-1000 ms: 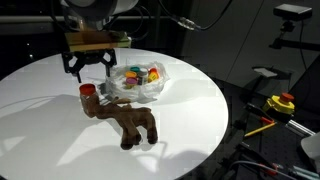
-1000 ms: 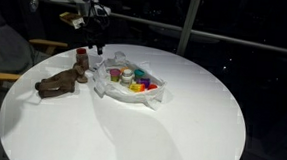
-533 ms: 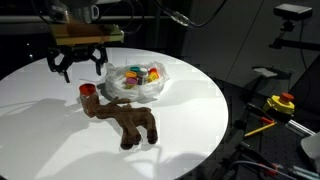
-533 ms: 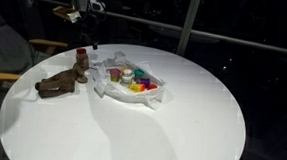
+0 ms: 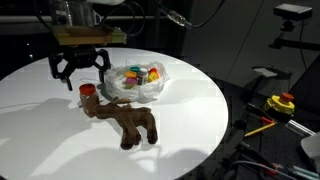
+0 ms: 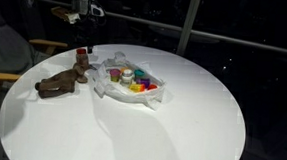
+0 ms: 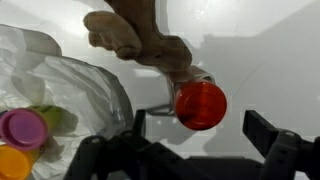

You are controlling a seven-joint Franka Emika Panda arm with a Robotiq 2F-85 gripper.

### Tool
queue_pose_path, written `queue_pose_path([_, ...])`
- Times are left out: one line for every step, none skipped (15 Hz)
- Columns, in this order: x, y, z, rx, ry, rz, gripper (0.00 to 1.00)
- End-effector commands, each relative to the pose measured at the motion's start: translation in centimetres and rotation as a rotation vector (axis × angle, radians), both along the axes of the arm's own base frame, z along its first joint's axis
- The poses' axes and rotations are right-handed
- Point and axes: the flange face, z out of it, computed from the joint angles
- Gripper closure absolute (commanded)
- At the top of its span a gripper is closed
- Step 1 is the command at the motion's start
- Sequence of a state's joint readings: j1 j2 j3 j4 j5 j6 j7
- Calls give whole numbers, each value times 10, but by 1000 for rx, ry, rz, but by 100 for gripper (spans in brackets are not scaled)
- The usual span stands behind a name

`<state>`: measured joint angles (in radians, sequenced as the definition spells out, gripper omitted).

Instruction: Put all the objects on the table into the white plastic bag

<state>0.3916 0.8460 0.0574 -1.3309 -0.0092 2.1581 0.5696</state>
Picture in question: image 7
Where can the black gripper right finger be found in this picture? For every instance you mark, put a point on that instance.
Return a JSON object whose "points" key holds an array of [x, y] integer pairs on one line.
{"points": [[260, 133]]}

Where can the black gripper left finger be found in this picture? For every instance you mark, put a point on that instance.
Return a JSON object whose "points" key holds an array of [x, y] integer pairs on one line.
{"points": [[135, 135]]}

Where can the spice jar with orange lid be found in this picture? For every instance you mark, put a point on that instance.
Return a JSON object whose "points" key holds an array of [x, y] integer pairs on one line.
{"points": [[199, 104]]}

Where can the yellow tub with pink lid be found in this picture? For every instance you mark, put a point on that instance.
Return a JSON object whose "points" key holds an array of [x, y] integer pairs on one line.
{"points": [[28, 128]]}

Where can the brown plush moose toy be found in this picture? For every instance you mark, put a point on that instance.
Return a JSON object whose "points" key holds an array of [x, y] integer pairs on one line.
{"points": [[130, 30]]}

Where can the yellow tub with orange-yellow lid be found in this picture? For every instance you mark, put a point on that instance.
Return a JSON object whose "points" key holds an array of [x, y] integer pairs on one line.
{"points": [[16, 164]]}

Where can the white plastic bag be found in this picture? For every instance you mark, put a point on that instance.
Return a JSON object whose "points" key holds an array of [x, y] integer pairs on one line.
{"points": [[33, 72]]}

